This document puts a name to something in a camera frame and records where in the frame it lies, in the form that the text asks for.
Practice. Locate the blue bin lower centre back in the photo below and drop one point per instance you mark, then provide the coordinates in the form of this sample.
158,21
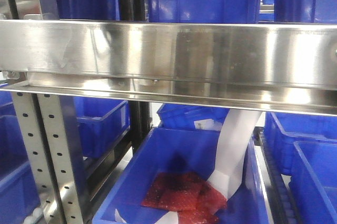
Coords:
192,117

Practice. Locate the large blue bin lower centre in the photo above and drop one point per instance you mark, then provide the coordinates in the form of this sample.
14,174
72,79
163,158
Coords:
169,150

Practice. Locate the blue bin lower left back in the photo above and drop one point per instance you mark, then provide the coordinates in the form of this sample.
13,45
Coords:
100,122

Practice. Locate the blue bin lower right back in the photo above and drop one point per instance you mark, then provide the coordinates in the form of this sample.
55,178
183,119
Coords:
281,130

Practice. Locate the perforated steel shelf upright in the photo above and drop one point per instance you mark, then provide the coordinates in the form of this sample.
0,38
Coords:
44,142

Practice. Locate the stainless steel shelf beam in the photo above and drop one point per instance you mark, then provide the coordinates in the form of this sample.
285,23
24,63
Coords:
267,67

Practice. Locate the blue bin lower right front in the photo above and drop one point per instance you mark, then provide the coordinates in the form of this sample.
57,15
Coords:
313,181

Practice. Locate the blue bin lower far left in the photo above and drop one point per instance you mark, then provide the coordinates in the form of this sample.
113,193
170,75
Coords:
19,196

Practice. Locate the white paper strip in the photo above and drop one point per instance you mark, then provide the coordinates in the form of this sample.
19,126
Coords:
229,158

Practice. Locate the black shelf post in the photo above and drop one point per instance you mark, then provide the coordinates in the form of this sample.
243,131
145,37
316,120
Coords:
134,10

